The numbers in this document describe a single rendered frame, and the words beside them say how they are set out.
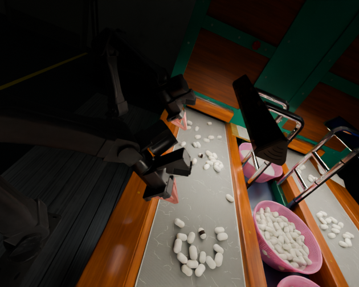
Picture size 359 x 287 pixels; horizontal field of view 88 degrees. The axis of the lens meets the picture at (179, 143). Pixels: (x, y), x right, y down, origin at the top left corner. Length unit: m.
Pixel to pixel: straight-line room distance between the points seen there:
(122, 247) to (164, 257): 0.12
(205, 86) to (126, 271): 1.04
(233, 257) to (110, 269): 0.36
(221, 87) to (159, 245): 0.97
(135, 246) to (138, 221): 0.07
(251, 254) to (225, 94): 0.90
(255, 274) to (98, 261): 0.42
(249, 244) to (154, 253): 0.31
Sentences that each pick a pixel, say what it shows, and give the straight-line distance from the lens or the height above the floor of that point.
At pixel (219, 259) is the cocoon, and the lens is 0.63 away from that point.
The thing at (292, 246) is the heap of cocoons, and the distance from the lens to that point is 0.89.
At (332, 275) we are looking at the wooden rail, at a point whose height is 0.76.
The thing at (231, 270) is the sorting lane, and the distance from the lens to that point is 0.67.
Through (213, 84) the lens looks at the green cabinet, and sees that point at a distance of 1.24.
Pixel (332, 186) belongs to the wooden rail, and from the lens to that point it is 1.46.
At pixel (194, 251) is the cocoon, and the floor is 0.76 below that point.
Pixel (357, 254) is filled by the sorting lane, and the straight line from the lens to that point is 1.17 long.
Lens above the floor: 1.27
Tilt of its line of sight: 34 degrees down
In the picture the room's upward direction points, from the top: 25 degrees clockwise
